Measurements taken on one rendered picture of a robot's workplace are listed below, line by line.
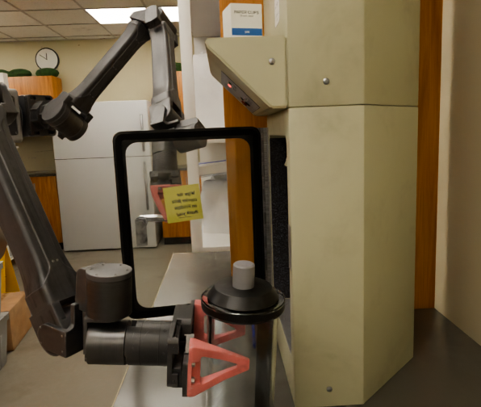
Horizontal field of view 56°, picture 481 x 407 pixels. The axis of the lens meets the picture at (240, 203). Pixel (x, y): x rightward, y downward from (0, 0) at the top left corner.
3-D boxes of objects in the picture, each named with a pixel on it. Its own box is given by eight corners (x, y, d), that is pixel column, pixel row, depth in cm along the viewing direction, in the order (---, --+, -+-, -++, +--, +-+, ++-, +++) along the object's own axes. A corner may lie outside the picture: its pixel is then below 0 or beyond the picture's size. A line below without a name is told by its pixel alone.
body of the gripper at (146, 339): (189, 304, 64) (135, 302, 64) (182, 339, 54) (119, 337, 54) (187, 346, 66) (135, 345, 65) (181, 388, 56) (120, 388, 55)
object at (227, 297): (273, 297, 64) (275, 252, 63) (282, 328, 55) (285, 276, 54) (207, 297, 64) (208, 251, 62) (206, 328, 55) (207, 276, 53)
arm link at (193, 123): (172, 127, 114) (152, 106, 108) (213, 115, 110) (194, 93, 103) (167, 167, 108) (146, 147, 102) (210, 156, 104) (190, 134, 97)
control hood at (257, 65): (266, 115, 97) (265, 67, 96) (288, 107, 65) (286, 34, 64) (212, 118, 97) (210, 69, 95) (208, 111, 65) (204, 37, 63)
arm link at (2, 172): (-12, 94, 74) (-86, 88, 65) (5, 73, 72) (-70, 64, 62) (96, 337, 69) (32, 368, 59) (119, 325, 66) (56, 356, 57)
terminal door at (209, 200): (265, 307, 102) (260, 125, 96) (127, 320, 98) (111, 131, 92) (265, 305, 103) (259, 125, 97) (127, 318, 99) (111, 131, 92)
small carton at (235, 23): (253, 50, 75) (252, 12, 74) (262, 44, 71) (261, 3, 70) (223, 50, 74) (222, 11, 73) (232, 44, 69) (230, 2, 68)
